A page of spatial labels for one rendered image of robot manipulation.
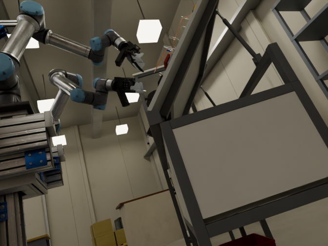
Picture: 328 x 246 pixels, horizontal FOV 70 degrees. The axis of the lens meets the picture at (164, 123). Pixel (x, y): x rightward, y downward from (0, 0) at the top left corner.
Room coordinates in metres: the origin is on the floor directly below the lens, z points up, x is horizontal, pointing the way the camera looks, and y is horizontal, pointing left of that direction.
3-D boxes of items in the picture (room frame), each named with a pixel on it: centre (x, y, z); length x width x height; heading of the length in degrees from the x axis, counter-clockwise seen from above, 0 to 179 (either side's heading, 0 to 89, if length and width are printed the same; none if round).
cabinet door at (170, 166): (1.18, 0.03, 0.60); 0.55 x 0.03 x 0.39; 4
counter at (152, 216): (4.80, 0.15, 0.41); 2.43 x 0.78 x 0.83; 113
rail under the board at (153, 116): (1.45, 0.07, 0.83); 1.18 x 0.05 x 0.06; 4
